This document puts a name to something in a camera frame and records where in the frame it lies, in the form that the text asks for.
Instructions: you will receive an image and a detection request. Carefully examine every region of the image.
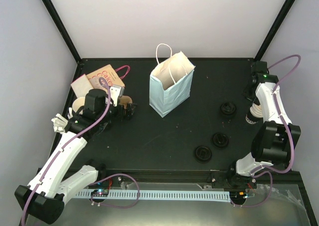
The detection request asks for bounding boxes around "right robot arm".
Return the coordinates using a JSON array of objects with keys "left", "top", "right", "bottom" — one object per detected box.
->
[{"left": 234, "top": 61, "right": 301, "bottom": 178}]

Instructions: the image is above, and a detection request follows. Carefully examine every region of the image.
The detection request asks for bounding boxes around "purple cable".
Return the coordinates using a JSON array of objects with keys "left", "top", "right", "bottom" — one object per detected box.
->
[
  {"left": 20, "top": 76, "right": 112, "bottom": 226},
  {"left": 251, "top": 54, "right": 302, "bottom": 174}
]

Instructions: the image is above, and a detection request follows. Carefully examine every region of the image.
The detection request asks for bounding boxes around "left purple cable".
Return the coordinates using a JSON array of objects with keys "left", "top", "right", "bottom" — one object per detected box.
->
[{"left": 20, "top": 76, "right": 112, "bottom": 226}]

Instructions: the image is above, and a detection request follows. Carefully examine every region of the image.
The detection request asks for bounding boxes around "right paper cup stack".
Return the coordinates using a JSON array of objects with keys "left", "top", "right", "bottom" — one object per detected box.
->
[{"left": 245, "top": 99, "right": 263, "bottom": 125}]

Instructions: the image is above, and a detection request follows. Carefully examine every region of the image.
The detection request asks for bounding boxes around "black coffee lid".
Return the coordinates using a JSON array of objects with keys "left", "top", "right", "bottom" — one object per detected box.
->
[
  {"left": 194, "top": 146, "right": 212, "bottom": 164},
  {"left": 220, "top": 102, "right": 237, "bottom": 118},
  {"left": 211, "top": 132, "right": 229, "bottom": 149}
]

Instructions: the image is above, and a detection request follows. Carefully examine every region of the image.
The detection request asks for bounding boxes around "black right frame post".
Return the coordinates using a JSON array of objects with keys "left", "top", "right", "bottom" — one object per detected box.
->
[{"left": 254, "top": 0, "right": 296, "bottom": 61}]

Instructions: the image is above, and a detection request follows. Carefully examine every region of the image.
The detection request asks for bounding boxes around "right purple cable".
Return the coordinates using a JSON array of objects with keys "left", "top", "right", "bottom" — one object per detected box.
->
[{"left": 251, "top": 54, "right": 302, "bottom": 174}]

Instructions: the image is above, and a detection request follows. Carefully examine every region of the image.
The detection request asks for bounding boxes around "brown Cakes paper bag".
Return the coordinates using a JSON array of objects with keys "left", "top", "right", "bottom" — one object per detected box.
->
[{"left": 86, "top": 64, "right": 131, "bottom": 90}]

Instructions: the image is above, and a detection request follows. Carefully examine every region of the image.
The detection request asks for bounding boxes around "black frame post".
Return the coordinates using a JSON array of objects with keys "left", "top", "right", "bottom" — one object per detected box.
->
[
  {"left": 42, "top": 0, "right": 81, "bottom": 63},
  {"left": 254, "top": 0, "right": 296, "bottom": 61}
]

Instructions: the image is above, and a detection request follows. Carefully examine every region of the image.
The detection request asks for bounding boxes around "light blue paper bag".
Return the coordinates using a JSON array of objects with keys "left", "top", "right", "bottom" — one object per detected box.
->
[{"left": 149, "top": 43, "right": 195, "bottom": 117}]

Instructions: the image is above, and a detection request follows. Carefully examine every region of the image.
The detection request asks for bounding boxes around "light blue slotted cable duct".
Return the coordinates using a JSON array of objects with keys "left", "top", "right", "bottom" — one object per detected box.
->
[{"left": 74, "top": 189, "right": 230, "bottom": 203}]

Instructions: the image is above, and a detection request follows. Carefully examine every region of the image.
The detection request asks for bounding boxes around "paper cup stack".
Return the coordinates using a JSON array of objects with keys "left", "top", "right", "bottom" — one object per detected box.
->
[
  {"left": 245, "top": 99, "right": 263, "bottom": 125},
  {"left": 72, "top": 97, "right": 85, "bottom": 115}
]

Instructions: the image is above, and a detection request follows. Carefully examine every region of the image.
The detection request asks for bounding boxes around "left paper cup stack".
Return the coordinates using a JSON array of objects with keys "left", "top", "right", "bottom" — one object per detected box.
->
[{"left": 72, "top": 97, "right": 85, "bottom": 115}]

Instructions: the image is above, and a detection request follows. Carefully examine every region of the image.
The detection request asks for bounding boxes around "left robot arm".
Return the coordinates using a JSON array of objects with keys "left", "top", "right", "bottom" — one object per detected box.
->
[{"left": 14, "top": 85, "right": 136, "bottom": 226}]

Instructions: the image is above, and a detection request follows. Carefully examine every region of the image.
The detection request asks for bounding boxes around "white pink-edged napkin pack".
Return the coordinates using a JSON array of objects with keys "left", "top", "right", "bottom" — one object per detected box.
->
[{"left": 71, "top": 74, "right": 93, "bottom": 98}]

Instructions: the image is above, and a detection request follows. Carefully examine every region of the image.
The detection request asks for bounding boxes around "black left frame post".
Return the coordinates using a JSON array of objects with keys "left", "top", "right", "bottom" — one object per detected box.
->
[{"left": 42, "top": 0, "right": 81, "bottom": 63}]

